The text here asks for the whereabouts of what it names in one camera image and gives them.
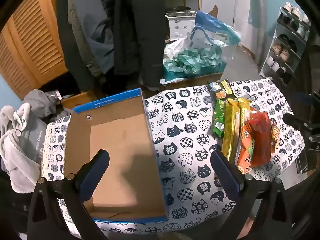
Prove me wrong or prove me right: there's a grey printed bag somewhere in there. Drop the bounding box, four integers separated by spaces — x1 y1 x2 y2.
19 120 50 163

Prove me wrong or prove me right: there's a wooden louvred door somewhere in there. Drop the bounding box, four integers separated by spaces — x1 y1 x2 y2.
0 0 69 100

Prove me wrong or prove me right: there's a light grey fleece blanket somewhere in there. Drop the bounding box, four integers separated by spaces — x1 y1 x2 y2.
0 102 43 193

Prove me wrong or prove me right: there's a grey jacket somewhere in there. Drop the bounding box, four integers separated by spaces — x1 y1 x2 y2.
24 89 73 121

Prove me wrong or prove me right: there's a group of shoes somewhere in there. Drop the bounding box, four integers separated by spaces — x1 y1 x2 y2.
265 2 310 79

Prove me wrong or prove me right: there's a black hanging coat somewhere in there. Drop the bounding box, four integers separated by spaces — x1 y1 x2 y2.
114 0 166 91

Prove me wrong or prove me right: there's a grey-blue hanging jacket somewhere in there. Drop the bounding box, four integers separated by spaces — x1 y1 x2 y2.
68 0 116 75

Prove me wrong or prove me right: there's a metal shoe rack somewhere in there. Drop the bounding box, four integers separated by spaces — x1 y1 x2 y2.
259 1 312 85

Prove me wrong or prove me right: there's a white printed box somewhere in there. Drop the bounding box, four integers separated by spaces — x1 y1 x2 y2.
167 15 197 41

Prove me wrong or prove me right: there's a gold snack packet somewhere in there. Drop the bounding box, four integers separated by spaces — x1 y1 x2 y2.
222 99 241 162
237 97 253 140

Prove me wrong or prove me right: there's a black lid noodle cup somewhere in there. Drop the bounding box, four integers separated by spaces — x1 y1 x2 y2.
208 81 227 100

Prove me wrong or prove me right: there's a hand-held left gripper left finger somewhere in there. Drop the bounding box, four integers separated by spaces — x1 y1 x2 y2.
27 149 110 240

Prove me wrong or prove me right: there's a green crumpled paper box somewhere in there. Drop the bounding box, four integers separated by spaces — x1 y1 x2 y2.
164 44 227 78

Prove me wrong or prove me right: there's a small brown cardboard box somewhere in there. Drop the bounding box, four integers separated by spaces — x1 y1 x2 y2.
61 92 98 110

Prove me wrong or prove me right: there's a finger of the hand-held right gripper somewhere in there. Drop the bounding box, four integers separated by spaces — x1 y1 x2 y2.
291 92 316 106
283 113 312 131

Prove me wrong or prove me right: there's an orange snack packet green badge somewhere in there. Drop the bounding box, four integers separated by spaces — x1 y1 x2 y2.
237 125 256 175

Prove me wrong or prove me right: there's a white plastic bag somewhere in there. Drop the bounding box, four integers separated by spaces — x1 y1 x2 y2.
164 39 192 61

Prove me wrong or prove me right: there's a cardboard box with blue rim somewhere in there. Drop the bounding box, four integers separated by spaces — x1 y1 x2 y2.
64 88 170 223

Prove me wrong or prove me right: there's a large brown cardboard box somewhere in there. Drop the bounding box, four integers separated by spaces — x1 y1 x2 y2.
160 72 224 91

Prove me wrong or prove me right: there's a dark green hanging coat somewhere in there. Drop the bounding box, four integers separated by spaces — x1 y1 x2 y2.
56 0 97 92

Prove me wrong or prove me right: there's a metal pot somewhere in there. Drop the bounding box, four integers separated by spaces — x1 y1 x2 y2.
165 5 197 17

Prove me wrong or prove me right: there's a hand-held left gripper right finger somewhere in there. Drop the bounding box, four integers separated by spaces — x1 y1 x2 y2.
210 151 293 240

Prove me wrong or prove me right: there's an orange yellow patterned snack packet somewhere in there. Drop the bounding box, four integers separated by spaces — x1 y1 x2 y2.
270 119 281 155

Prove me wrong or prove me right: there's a cat print tablecloth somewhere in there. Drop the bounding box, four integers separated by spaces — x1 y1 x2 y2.
41 79 307 234

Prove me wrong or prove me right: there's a red transparent snack packet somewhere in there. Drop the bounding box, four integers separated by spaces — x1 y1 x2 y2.
246 112 273 168

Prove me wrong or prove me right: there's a blue plastic bag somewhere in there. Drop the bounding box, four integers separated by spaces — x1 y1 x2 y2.
190 11 242 47

